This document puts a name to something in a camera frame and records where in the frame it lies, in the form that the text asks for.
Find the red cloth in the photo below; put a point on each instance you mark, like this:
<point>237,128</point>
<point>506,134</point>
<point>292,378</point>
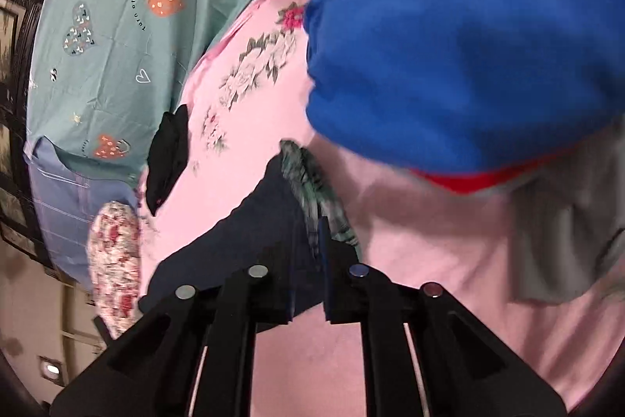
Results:
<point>464,180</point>

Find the square ceiling light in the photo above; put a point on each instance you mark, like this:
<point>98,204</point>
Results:
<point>50,368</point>

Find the teal printed bed sheet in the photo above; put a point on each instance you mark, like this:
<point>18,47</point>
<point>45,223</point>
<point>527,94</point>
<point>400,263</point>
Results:
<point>112,70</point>

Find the light blue striped cloth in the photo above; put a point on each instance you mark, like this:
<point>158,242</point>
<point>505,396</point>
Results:
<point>63,212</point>

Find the dark framed wall picture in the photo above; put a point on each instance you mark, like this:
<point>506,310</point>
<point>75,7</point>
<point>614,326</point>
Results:
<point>17,70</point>

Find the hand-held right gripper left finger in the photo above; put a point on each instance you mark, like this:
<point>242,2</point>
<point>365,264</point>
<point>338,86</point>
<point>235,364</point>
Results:
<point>285,295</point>

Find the dark navy pants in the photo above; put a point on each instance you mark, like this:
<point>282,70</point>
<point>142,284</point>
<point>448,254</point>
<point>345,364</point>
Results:
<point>229,231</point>

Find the pink floral bed sheet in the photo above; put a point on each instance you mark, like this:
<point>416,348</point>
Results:
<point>439,260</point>

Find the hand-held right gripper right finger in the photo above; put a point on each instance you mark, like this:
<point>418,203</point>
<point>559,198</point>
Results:
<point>328,290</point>

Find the black cloth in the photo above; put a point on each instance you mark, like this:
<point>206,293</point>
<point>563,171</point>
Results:
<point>168,153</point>

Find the red floral pillow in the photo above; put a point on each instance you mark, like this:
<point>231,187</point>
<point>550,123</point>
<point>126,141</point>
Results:
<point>114,260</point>

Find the green patterned cloth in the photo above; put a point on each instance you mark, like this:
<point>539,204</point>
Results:
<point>317,192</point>

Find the grey cloth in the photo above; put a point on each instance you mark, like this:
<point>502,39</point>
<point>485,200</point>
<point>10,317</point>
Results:
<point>556,241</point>

